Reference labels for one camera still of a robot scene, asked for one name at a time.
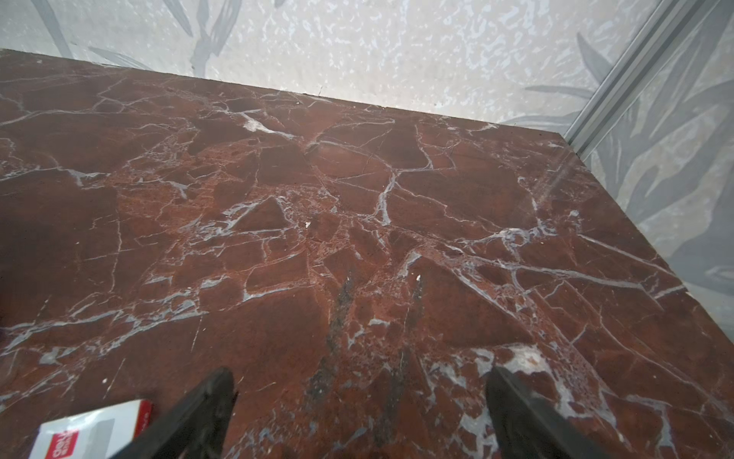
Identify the white red staple box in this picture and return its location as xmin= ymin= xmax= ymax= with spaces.
xmin=30 ymin=400 xmax=153 ymax=459

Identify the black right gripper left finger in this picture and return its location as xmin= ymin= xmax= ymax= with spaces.
xmin=115 ymin=367 xmax=238 ymax=459

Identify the aluminium frame post right rear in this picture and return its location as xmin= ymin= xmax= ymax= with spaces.
xmin=564 ymin=0 xmax=720 ymax=159

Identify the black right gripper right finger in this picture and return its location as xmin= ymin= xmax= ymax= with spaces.
xmin=486 ymin=367 xmax=609 ymax=459

